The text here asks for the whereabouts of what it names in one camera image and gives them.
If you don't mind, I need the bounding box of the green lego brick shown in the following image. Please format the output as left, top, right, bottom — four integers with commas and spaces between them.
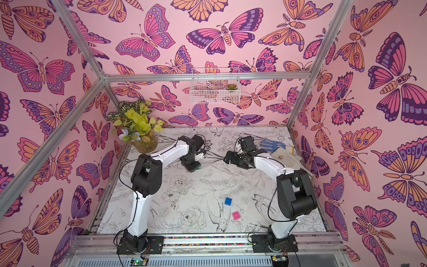
193, 162, 201, 171

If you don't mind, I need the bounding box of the blue lego brick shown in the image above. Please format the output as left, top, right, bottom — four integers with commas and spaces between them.
224, 198, 232, 206

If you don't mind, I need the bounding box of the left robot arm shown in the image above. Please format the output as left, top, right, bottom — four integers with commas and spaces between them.
120, 135, 206, 252

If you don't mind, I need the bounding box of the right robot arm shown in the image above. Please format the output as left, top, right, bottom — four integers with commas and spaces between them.
224, 136, 318, 251

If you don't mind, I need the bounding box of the pink lego brick right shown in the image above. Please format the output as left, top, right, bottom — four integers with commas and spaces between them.
232, 211, 241, 221

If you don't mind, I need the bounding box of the blue work glove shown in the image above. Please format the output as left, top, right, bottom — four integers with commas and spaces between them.
260, 139, 286, 153

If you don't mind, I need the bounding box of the white work glove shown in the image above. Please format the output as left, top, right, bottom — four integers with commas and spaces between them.
271, 148, 312, 176

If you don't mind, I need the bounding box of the small succulent in basket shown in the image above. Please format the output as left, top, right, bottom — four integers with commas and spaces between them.
227, 84, 238, 91

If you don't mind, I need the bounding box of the potted green plant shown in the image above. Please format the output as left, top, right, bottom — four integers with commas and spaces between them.
107, 99, 165, 154

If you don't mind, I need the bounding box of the white wire basket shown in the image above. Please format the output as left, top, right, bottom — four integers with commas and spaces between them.
188, 67, 241, 105

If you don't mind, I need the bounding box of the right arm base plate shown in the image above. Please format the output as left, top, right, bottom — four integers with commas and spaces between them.
251, 233, 299, 253

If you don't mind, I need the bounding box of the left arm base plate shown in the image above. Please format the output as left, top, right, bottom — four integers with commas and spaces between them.
116, 236, 164, 255

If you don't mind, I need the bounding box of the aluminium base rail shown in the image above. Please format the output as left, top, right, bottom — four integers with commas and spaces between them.
64, 233, 352, 267

